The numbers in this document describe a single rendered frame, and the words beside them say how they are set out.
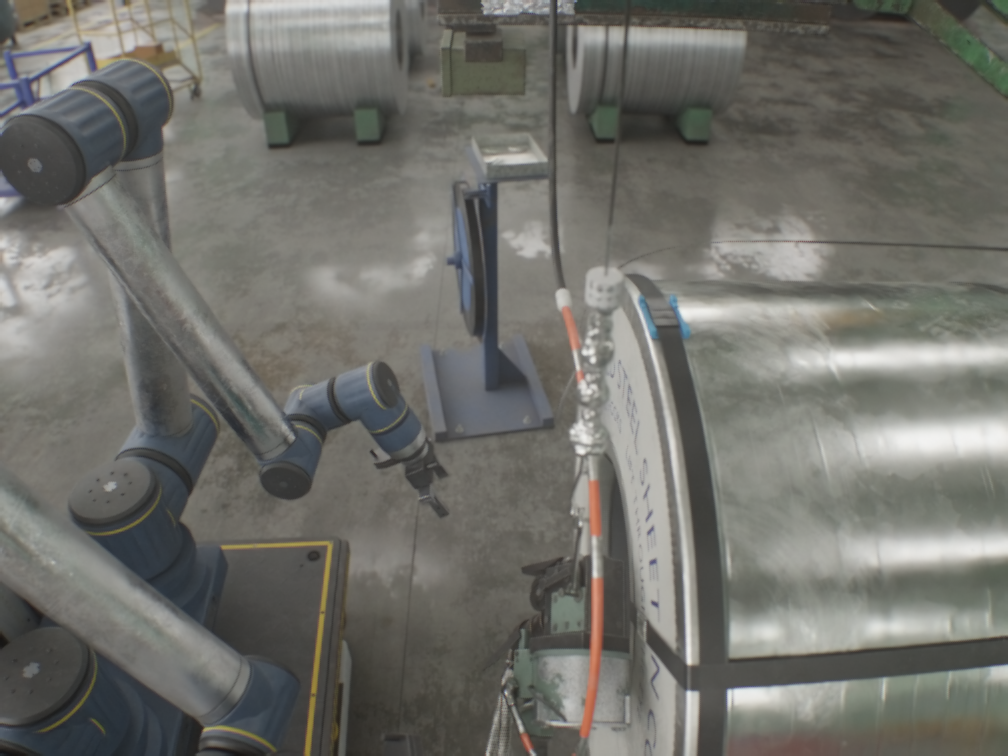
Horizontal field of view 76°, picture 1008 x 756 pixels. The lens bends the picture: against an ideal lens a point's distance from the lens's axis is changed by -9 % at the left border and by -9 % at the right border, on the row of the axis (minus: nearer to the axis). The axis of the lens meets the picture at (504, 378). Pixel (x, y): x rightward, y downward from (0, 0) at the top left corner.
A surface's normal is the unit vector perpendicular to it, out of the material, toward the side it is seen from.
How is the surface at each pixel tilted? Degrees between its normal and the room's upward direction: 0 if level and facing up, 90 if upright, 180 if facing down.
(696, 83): 109
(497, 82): 92
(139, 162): 97
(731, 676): 48
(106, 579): 58
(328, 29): 71
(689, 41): 79
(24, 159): 90
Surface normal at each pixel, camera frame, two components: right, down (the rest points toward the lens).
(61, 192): 0.04, 0.69
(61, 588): 0.55, 0.14
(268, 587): 0.00, -0.79
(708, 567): 0.01, -0.29
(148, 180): 0.80, 0.47
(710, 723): 0.01, 0.00
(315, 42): 0.02, 0.44
